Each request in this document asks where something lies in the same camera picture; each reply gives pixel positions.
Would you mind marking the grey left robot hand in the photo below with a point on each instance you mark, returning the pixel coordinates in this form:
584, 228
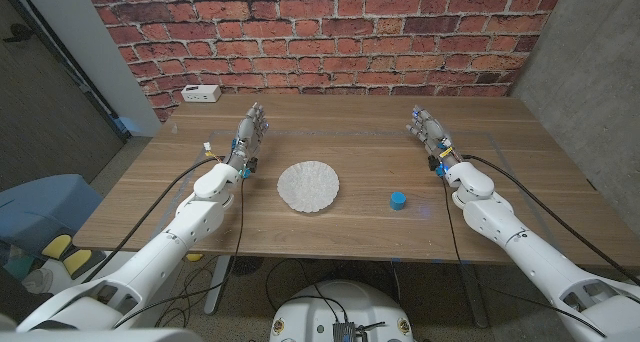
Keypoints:
246, 132

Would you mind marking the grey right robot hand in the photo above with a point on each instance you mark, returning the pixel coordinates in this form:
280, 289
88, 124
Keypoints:
432, 132

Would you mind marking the white paper coffee filter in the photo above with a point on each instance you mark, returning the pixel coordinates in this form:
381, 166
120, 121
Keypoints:
308, 187

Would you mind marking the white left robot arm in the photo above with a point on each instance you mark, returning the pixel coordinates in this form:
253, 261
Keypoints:
150, 262

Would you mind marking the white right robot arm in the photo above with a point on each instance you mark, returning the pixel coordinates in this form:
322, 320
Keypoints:
540, 262

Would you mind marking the blue bottle cap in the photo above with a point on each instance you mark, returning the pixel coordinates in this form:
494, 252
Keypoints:
398, 201

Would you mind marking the white power strip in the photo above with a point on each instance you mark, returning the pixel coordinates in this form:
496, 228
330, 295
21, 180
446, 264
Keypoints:
201, 93

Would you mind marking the red brick print backdrop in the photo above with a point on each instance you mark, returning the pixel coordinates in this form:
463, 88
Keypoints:
320, 37

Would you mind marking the grey metal table leg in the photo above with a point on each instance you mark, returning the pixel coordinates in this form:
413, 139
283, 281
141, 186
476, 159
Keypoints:
474, 297
217, 282

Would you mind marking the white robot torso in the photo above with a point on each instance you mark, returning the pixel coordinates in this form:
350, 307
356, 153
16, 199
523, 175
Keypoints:
310, 307

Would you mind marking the yellow foam pad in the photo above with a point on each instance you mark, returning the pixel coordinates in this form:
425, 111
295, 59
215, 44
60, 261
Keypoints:
77, 262
56, 246

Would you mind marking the blue upholstered chair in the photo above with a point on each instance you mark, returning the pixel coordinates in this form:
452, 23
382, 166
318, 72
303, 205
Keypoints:
45, 207

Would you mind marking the grey box on torso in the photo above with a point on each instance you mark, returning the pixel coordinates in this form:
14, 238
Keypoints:
345, 332

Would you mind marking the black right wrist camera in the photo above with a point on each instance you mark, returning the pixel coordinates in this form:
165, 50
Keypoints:
433, 163

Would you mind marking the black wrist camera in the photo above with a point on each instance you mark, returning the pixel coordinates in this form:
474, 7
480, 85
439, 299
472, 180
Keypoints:
252, 165
433, 163

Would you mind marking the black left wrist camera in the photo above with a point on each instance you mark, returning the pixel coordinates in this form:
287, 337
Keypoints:
252, 165

